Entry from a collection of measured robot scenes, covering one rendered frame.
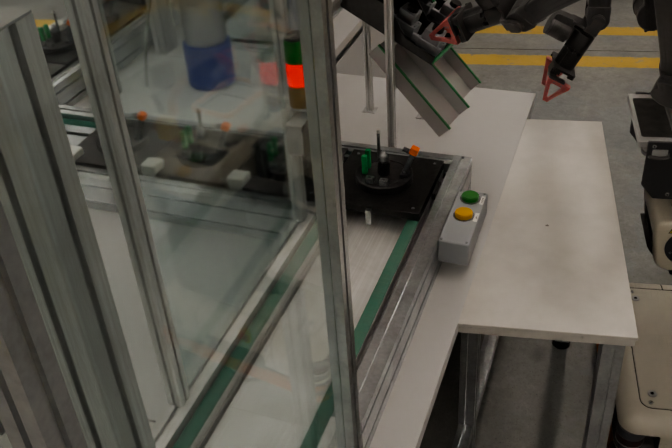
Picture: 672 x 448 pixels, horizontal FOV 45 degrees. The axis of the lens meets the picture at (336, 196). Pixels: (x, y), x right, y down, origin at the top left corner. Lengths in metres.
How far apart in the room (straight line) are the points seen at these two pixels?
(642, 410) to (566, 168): 0.69
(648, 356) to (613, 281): 0.72
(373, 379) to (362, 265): 0.38
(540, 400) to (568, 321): 1.02
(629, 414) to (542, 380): 0.49
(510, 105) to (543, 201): 0.52
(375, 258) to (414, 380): 0.33
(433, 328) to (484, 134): 0.82
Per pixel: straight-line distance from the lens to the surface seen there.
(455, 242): 1.80
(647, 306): 2.76
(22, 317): 0.50
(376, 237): 1.89
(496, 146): 2.34
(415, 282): 1.69
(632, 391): 2.48
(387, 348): 1.55
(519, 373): 2.86
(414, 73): 2.19
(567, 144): 2.37
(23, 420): 0.55
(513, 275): 1.88
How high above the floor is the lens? 2.06
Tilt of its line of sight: 34 degrees down
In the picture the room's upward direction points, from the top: 4 degrees counter-clockwise
